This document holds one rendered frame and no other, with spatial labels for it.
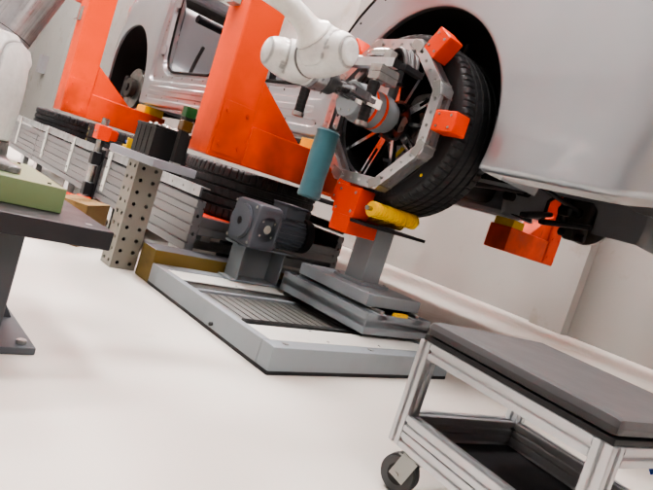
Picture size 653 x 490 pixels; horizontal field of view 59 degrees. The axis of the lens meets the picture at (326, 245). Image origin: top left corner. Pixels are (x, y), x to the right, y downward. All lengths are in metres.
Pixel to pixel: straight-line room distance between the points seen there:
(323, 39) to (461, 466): 1.01
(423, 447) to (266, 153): 1.56
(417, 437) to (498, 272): 4.68
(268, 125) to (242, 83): 0.21
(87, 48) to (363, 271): 2.54
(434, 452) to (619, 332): 4.24
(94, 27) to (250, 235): 2.27
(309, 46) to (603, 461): 1.10
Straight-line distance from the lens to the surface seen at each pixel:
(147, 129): 2.24
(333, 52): 1.48
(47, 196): 1.30
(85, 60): 4.07
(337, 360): 1.73
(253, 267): 2.41
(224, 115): 2.25
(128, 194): 2.29
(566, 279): 5.29
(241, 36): 2.29
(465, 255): 5.94
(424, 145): 1.94
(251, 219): 2.16
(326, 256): 2.83
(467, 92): 2.03
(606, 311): 5.28
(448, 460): 1.06
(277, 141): 2.40
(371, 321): 2.00
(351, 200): 2.08
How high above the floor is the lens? 0.50
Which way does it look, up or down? 4 degrees down
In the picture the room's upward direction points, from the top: 18 degrees clockwise
